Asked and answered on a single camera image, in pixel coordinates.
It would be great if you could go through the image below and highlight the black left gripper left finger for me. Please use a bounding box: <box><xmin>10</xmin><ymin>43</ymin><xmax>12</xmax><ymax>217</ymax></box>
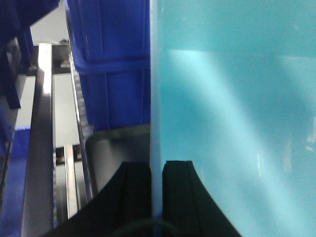
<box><xmin>46</xmin><ymin>162</ymin><xmax>152</xmax><ymax>237</ymax></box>

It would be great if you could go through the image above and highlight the dark blue bin upper centre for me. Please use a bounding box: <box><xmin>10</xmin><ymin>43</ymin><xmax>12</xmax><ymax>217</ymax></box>
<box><xmin>64</xmin><ymin>0</ymin><xmax>151</xmax><ymax>131</ymax></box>

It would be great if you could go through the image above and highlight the light blue plastic bin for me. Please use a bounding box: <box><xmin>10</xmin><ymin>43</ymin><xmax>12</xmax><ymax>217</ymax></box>
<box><xmin>150</xmin><ymin>0</ymin><xmax>316</xmax><ymax>237</ymax></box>

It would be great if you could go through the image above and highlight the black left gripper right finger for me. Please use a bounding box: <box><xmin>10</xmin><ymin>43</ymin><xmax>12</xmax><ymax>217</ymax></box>
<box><xmin>162</xmin><ymin>160</ymin><xmax>240</xmax><ymax>237</ymax></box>

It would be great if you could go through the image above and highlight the dark blue bin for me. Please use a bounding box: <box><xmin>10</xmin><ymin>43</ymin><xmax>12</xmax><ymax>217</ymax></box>
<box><xmin>64</xmin><ymin>0</ymin><xmax>151</xmax><ymax>131</ymax></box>
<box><xmin>0</xmin><ymin>0</ymin><xmax>59</xmax><ymax>157</ymax></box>

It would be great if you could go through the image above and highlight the white roller track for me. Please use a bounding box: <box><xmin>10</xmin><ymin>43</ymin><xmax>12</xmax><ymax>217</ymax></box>
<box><xmin>66</xmin><ymin>18</ymin><xmax>94</xmax><ymax>202</ymax></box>

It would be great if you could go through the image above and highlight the dark blue bin upper left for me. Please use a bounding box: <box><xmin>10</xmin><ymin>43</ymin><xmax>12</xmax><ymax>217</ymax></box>
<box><xmin>0</xmin><ymin>0</ymin><xmax>59</xmax><ymax>157</ymax></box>

